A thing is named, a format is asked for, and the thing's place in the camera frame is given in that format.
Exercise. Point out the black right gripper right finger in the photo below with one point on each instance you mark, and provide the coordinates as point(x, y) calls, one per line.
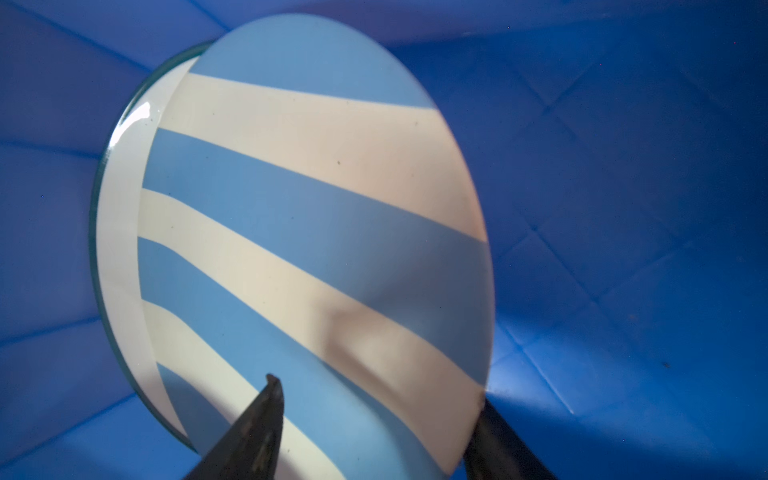
point(495, 452)

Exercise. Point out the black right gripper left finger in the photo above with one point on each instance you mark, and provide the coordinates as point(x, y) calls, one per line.
point(250, 448)

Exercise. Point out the blue white striped plate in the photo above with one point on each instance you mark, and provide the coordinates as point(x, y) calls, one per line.
point(307, 213)

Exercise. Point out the blue plastic bin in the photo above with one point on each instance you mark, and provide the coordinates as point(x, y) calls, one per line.
point(619, 151)

